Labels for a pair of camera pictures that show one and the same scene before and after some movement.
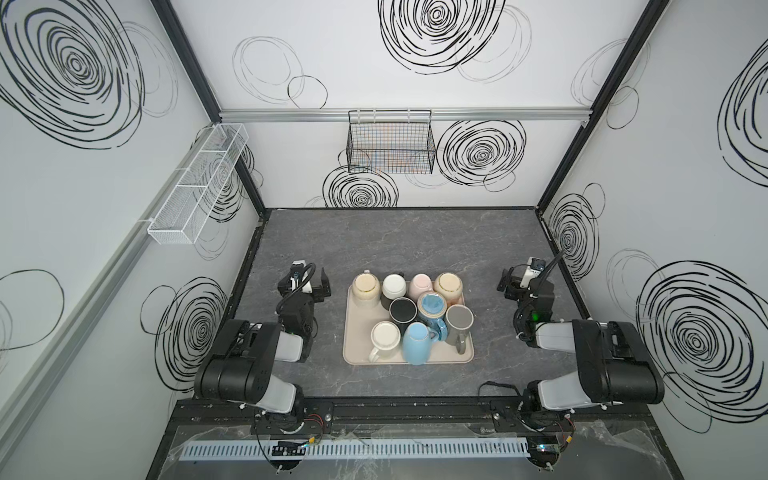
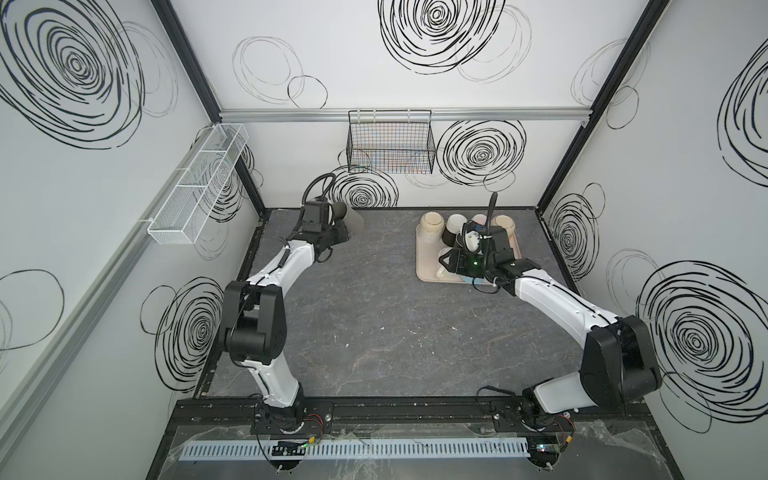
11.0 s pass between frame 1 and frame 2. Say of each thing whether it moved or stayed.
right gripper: moved
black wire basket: stayed
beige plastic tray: moved
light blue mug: moved
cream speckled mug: moved
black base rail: stayed
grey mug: moved
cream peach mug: moved
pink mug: moved
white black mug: moved
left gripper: moved
